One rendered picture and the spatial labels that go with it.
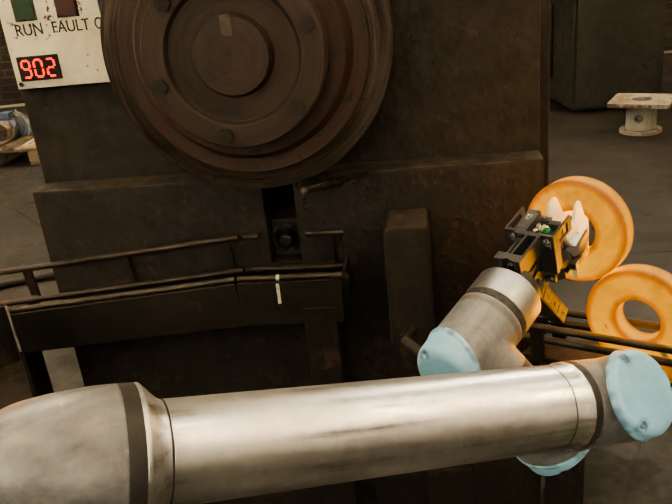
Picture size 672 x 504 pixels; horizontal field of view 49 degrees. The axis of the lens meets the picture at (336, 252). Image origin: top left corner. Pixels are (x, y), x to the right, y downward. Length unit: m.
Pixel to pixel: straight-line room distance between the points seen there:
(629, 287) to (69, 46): 1.03
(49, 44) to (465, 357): 0.97
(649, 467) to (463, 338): 1.21
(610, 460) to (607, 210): 1.04
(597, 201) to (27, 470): 0.81
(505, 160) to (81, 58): 0.78
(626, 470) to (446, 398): 1.36
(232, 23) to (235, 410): 0.66
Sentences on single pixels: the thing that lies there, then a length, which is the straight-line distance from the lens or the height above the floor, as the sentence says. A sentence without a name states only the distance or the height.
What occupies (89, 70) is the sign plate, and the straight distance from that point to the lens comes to 1.46.
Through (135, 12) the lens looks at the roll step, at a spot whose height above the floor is 1.19.
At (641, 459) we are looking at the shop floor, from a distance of 2.06.
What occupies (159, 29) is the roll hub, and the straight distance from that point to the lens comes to 1.17.
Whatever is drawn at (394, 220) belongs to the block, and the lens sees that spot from 1.29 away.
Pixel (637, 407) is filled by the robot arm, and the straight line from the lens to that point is 0.80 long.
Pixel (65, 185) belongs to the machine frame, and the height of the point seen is 0.87.
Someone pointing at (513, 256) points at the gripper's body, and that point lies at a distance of 0.97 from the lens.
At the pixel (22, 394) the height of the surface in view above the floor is 0.61.
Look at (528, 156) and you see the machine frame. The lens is 1.37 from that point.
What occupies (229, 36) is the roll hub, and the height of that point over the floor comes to 1.14.
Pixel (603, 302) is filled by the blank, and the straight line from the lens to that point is 1.15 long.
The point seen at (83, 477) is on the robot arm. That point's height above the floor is 0.93.
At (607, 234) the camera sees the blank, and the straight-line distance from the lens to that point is 1.11.
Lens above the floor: 1.26
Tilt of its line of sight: 23 degrees down
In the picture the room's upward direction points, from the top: 6 degrees counter-clockwise
